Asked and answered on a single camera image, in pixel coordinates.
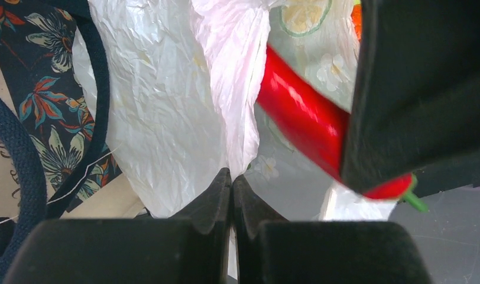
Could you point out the red chili pepper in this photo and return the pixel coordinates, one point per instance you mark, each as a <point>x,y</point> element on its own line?
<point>320,129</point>

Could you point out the floral canvas tote bag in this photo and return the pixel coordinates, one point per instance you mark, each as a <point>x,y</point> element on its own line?
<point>53,131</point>

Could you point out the white plastic grocery bag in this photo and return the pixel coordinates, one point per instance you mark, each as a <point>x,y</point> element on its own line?
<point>184,77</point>

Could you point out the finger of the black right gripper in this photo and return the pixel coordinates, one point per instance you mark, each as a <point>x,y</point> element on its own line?
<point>416,103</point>

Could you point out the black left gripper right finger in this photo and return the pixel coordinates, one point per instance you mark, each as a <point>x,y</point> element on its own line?
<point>272,249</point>

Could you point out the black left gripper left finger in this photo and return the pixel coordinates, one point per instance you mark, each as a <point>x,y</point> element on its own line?
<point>189,247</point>

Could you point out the orange pumpkin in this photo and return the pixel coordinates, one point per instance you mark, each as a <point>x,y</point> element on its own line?
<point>356,16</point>

